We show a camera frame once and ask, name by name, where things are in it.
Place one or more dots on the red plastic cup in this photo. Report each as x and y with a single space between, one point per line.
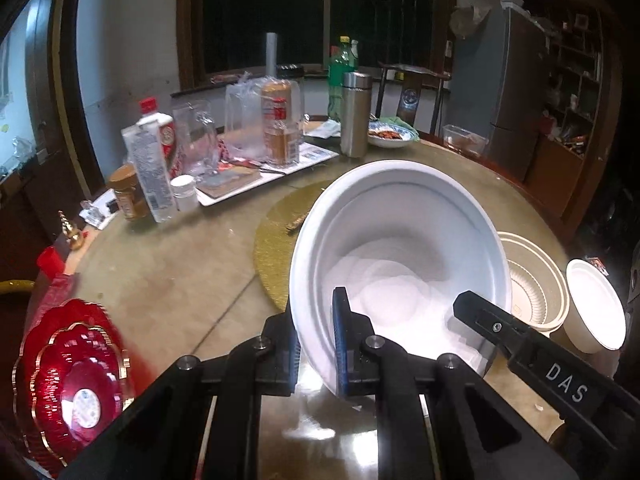
50 263

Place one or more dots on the large white plastic bowl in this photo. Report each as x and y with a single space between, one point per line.
404 240

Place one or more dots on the green plastic bottle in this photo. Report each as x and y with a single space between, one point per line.
342 61

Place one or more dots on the dark wooden shelf cabinet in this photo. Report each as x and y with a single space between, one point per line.
581 108

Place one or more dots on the gold figurine ornament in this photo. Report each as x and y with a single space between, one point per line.
74 237

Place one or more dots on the orange drink bottle in bag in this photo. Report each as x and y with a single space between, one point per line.
281 121

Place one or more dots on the wooden chair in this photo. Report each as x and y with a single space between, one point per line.
410 95

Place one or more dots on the red gold-rimmed plate stack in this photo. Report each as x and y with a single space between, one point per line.
70 381

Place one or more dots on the beige ribbed plastic bowl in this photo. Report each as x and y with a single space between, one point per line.
540 296

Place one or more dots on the small white pill bottle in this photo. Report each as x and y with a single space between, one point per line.
183 189

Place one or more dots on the grey refrigerator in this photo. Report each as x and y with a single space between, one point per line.
497 87

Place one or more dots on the small white paper bowl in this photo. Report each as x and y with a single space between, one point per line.
596 320

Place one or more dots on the brown lidded jar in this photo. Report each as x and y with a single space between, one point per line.
128 192

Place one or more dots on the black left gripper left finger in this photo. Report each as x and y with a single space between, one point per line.
278 356

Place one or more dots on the white rectangular tray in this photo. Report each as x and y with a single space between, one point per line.
245 179

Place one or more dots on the patterned dish with food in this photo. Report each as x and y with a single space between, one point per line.
390 135

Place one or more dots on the stainless steel thermos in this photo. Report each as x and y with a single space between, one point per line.
355 113

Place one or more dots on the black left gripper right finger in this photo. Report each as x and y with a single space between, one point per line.
355 370

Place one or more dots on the clear glass pitcher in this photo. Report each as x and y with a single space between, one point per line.
197 138

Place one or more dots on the clear plastic food container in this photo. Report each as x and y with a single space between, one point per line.
464 141

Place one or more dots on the gold round placemat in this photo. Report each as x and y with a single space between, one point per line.
276 237

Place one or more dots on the white liquor bottle red cap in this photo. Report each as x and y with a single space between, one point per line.
166 133

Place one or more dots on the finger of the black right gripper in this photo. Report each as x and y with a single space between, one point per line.
497 326

